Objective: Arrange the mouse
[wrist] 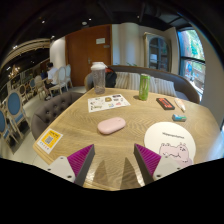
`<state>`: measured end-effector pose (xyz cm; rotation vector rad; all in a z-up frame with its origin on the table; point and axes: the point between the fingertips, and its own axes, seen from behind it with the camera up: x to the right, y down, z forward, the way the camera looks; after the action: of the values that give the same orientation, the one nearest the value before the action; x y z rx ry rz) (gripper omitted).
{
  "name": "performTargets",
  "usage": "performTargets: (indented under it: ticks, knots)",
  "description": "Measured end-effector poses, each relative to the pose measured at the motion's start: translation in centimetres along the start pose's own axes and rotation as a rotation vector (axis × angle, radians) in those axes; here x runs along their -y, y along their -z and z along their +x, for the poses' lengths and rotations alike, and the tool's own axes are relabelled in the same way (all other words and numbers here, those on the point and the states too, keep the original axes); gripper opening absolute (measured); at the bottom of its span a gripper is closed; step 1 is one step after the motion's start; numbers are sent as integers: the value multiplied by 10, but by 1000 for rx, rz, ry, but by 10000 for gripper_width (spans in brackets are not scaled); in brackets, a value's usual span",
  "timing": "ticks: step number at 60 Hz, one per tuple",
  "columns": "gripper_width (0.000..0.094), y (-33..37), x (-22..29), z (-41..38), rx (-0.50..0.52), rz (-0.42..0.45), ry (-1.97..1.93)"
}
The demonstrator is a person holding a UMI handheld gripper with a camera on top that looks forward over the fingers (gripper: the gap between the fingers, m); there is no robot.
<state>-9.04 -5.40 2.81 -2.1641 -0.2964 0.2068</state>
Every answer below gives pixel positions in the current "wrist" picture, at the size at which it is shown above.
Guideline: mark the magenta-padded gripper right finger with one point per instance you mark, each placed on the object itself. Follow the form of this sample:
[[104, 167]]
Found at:
[[149, 159]]

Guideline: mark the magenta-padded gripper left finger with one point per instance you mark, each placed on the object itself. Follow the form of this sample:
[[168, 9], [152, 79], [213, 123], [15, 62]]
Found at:
[[80, 159]]

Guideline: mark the pink computer mouse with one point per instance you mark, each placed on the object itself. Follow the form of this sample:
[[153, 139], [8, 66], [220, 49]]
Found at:
[[111, 125]]

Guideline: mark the round white cartoon mouse pad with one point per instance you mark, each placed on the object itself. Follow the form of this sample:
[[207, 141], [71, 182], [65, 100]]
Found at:
[[166, 135]]

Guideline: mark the yellow code table card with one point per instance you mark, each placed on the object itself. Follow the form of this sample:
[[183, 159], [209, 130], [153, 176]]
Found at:
[[49, 140]]

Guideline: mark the grey tufted armchair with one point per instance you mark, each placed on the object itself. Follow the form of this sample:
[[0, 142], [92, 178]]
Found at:
[[50, 111]]

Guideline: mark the black box with red print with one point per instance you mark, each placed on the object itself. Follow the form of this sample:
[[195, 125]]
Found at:
[[165, 103]]

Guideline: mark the white sticker sheet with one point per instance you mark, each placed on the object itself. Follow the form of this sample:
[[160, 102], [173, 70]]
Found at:
[[108, 102]]

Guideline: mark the green drink can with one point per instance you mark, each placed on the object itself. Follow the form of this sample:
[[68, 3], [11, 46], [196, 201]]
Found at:
[[144, 87]]

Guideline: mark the striped cushion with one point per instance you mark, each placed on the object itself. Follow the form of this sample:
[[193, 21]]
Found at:
[[134, 81], [121, 80], [165, 87]]

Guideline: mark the clear shaker bottle white lid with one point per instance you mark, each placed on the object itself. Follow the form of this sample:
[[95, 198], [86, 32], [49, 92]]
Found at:
[[98, 80]]

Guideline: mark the white dining chair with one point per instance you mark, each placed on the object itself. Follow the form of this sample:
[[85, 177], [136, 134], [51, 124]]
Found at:
[[62, 78], [68, 73]]

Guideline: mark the grey curved sofa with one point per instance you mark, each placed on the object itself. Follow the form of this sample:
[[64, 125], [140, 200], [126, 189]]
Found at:
[[173, 78]]

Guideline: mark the black backpack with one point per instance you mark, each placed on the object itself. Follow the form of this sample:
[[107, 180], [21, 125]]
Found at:
[[110, 78]]

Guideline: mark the person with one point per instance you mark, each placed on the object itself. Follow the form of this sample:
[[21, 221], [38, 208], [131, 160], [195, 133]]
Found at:
[[52, 75]]

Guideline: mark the dark-framed window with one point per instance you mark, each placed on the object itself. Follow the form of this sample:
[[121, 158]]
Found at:
[[193, 63]]

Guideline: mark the arched glass-door cabinet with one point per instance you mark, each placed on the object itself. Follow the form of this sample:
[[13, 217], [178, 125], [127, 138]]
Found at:
[[158, 53]]

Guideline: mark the brown wooden door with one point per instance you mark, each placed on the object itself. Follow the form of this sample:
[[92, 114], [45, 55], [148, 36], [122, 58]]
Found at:
[[83, 50]]

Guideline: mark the group of ceiling lights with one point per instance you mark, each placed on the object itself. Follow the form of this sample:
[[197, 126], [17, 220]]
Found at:
[[84, 23]]

